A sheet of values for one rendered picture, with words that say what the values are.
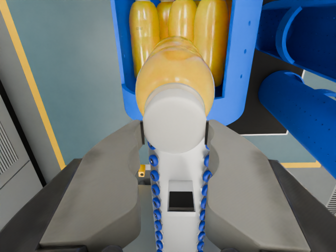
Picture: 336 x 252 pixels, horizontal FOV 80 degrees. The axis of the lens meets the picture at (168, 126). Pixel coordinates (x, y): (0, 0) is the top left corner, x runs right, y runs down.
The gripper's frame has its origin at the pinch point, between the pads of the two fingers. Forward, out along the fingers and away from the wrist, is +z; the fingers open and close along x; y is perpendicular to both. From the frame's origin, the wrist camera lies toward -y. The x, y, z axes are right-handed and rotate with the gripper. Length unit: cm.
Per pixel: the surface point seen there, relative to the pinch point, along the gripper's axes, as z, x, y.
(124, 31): 38.2, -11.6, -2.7
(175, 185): 49, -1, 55
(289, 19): 83, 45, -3
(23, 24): 144, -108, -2
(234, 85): 24.2, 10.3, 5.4
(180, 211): 36, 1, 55
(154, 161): 46, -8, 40
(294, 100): 89, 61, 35
